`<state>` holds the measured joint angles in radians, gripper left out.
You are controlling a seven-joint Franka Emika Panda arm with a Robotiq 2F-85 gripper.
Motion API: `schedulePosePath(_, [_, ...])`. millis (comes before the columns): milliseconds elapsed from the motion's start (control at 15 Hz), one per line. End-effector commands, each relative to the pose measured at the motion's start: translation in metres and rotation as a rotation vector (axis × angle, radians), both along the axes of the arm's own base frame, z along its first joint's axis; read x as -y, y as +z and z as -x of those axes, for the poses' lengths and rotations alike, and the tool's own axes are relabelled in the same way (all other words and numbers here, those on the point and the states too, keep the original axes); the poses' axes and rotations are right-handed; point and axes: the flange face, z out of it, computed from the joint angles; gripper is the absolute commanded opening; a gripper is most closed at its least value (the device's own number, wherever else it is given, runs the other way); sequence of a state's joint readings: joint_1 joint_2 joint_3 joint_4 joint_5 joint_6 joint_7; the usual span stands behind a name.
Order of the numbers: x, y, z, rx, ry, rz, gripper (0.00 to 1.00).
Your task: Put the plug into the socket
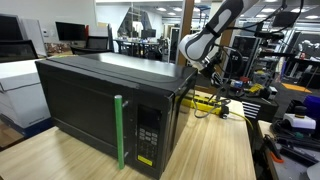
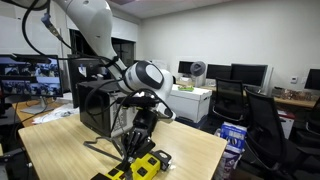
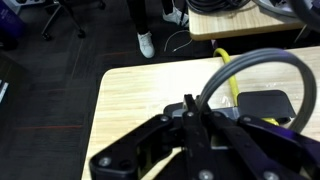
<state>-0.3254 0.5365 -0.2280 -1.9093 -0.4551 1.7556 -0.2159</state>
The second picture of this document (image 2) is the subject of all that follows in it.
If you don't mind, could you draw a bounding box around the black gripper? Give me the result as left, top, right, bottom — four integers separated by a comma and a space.
121, 109, 160, 162

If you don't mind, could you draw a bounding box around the yellow power strip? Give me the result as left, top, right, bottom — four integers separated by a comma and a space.
90, 152, 173, 180

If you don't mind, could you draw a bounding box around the black microwave oven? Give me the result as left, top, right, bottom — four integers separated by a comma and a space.
77, 78, 138, 139

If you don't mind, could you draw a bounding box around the white cardboard box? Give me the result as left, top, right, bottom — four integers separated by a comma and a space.
166, 83, 213, 124

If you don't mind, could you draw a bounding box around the green item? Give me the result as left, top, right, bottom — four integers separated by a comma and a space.
177, 85, 196, 93

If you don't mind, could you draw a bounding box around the blue white carton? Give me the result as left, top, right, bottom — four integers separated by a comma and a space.
213, 148, 242, 180
219, 121, 248, 154

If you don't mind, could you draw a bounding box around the black computer monitor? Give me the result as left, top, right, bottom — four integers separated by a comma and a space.
177, 60, 196, 75
304, 68, 320, 91
230, 63, 269, 88
205, 63, 233, 81

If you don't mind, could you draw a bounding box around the white paper pile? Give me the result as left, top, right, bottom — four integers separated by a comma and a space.
32, 102, 80, 125

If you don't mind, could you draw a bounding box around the grey round device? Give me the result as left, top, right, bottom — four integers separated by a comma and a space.
189, 60, 207, 88

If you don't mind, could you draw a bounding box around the black mesh office chair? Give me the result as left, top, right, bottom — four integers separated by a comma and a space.
211, 77, 247, 124

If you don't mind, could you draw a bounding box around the large black mesh chair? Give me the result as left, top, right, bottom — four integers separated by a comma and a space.
244, 87, 320, 180

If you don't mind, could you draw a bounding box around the white red box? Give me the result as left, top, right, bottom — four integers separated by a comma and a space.
277, 109, 297, 140

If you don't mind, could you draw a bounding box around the brown parts pile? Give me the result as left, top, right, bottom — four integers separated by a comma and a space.
271, 87, 316, 102

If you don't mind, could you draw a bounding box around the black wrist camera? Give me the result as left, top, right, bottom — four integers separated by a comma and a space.
116, 95, 158, 108

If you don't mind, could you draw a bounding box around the monitor showing camera views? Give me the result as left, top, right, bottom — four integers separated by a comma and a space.
0, 54, 64, 115

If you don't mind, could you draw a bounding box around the black stereo camera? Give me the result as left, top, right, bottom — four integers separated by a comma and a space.
9, 53, 53, 65

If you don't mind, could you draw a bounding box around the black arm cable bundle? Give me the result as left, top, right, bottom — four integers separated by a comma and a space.
19, 0, 174, 141

